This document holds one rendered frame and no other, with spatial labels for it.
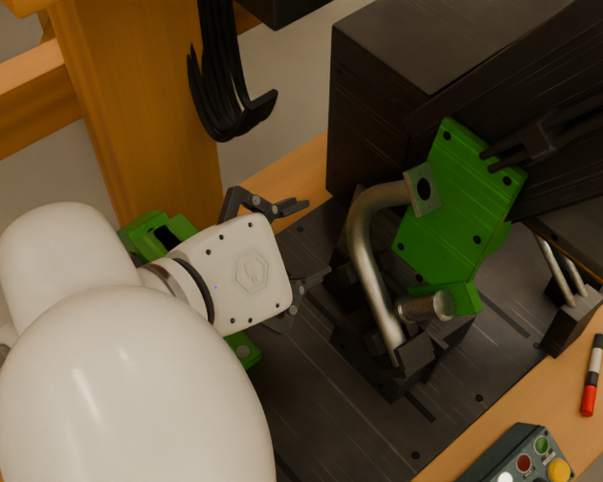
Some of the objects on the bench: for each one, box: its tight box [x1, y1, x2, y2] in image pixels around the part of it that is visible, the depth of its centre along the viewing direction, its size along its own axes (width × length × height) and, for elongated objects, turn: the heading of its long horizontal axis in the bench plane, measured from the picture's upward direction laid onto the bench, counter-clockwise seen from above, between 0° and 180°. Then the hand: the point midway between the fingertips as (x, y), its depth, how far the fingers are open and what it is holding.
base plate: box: [241, 196, 603, 482], centre depth 116 cm, size 42×110×2 cm, turn 130°
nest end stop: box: [379, 352, 436, 379], centre depth 99 cm, size 4×7×6 cm, turn 130°
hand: (301, 241), depth 76 cm, fingers open, 6 cm apart
